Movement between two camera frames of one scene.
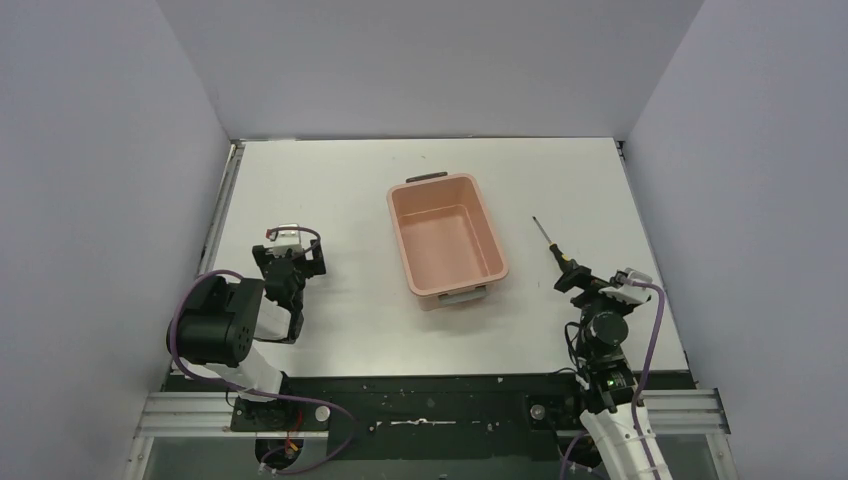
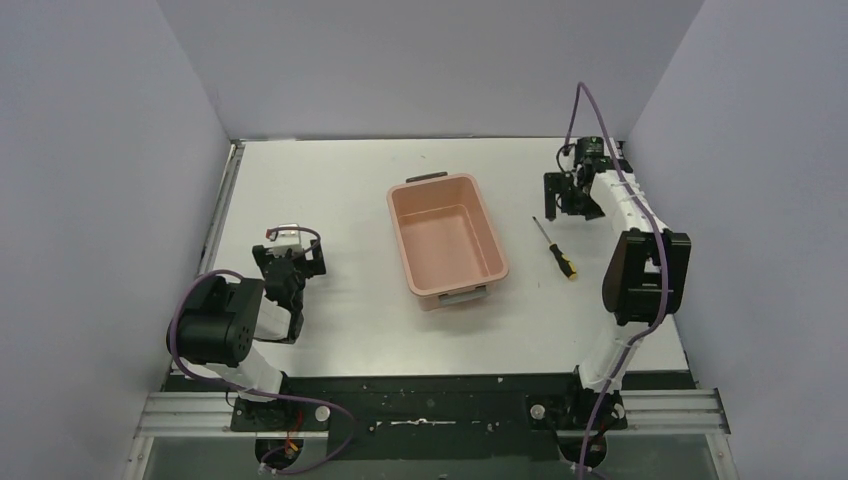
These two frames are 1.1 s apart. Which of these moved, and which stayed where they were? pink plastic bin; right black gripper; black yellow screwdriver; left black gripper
Moved: right black gripper
Stayed: pink plastic bin; left black gripper; black yellow screwdriver
